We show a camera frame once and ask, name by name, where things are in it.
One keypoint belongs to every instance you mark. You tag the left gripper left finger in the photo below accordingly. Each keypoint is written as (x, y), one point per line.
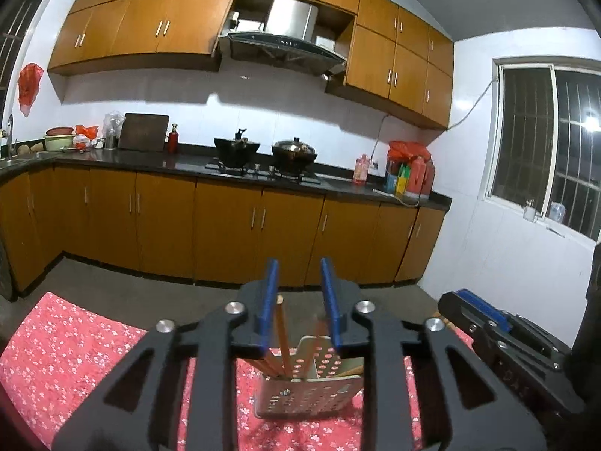
(177, 384)

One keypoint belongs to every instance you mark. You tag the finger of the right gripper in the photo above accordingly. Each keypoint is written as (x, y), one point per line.
(516, 326)
(539, 380)

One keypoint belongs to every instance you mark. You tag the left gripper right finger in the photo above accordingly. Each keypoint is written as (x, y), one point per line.
(423, 387)

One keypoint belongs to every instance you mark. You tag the wooden chopstick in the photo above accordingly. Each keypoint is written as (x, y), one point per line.
(356, 371)
(281, 327)
(320, 330)
(263, 367)

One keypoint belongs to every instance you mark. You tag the red floral tablecloth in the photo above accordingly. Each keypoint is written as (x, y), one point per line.
(60, 352)

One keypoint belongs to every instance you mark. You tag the right window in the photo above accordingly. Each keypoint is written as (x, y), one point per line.
(545, 154)

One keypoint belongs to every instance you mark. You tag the red oil jugs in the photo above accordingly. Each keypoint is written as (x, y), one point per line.
(420, 179)

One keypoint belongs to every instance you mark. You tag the beige perforated utensil holder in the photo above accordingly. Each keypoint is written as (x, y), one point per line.
(321, 395)

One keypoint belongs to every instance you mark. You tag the lower wooden cabinets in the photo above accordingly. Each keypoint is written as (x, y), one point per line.
(202, 230)

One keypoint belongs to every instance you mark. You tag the wooden cabinets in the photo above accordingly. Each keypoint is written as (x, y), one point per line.
(202, 230)
(372, 52)

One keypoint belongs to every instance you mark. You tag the pink bottle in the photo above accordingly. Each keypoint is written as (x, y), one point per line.
(361, 171)

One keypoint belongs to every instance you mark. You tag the red bottle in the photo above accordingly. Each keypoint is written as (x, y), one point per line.
(173, 140)

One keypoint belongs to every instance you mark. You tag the black wok with ladle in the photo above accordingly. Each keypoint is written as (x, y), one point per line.
(236, 153)

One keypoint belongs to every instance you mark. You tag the dark wooden cutting board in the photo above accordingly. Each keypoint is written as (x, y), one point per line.
(143, 132)

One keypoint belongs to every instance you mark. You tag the green basin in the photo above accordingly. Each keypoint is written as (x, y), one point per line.
(59, 138)

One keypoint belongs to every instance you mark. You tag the red bag on counter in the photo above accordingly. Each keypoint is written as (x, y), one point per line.
(86, 137)

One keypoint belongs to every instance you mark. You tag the black lidded wok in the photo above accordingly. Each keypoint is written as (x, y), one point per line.
(293, 157)

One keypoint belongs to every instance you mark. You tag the steel range hood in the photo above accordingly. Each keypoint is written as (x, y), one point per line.
(291, 34)

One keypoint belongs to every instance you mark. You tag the upper wooden cabinets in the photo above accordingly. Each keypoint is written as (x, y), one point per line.
(372, 52)

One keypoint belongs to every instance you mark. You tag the red plastic bag on wall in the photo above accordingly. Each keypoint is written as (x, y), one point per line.
(28, 86)

